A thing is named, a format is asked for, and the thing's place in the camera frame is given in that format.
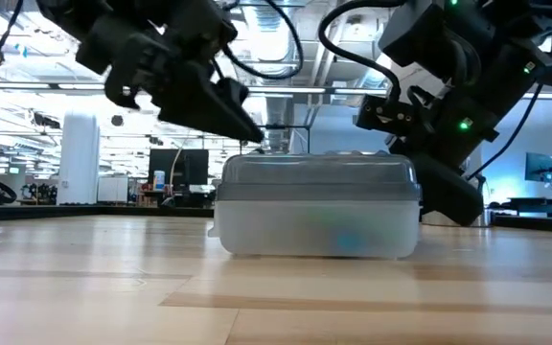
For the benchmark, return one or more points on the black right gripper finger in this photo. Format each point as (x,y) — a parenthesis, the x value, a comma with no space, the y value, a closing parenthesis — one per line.
(448,191)

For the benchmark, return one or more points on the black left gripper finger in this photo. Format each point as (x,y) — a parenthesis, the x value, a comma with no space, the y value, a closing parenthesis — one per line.
(233,93)
(199,105)

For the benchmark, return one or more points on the clear plastic pencil case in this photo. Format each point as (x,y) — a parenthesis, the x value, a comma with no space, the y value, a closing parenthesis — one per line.
(314,225)

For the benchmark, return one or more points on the grey monitor on arm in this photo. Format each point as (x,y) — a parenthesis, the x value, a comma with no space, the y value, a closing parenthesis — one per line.
(538,167)

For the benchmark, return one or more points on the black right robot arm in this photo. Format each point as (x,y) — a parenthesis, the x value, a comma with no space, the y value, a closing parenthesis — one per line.
(496,48)

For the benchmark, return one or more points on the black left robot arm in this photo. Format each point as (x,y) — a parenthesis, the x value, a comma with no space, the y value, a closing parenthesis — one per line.
(65,14)

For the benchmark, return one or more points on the black monitor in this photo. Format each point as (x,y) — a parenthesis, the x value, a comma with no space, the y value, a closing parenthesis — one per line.
(190,167)

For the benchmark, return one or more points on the white and blue bottle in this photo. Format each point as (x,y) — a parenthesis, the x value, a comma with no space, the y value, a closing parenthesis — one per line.
(159,181)

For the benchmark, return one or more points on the dark office desk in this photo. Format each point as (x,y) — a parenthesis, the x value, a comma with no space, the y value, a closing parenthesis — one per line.
(544,203)

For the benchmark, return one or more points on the white cabinet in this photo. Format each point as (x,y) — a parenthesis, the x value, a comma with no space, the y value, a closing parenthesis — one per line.
(113,189)

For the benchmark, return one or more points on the white cylindrical column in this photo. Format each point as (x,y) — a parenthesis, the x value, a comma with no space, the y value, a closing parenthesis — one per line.
(78,158)

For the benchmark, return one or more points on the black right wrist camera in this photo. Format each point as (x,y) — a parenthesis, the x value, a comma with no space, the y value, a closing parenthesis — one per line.
(381,115)

